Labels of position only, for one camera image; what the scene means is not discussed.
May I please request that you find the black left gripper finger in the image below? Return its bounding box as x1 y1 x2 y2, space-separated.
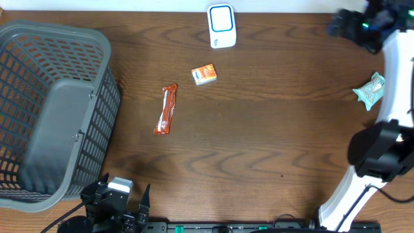
138 184 151 220
81 173 109 196

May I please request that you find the green flushable wipes pack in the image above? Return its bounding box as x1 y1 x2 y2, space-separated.
353 72 386 111

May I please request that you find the red snack bar wrapper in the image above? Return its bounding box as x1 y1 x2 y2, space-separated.
153 84 178 135

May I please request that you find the small orange box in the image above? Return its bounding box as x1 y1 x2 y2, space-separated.
191 63 217 85

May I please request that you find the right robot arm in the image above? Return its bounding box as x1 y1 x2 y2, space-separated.
310 0 413 232

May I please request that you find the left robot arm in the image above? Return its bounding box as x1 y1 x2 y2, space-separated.
58 174 151 233

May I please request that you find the white barcode scanner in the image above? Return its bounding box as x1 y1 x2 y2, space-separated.
207 4 237 49

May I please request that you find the grey plastic shopping basket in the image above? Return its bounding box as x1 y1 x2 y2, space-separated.
1 20 120 212

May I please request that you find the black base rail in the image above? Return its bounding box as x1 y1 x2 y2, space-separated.
142 213 383 233

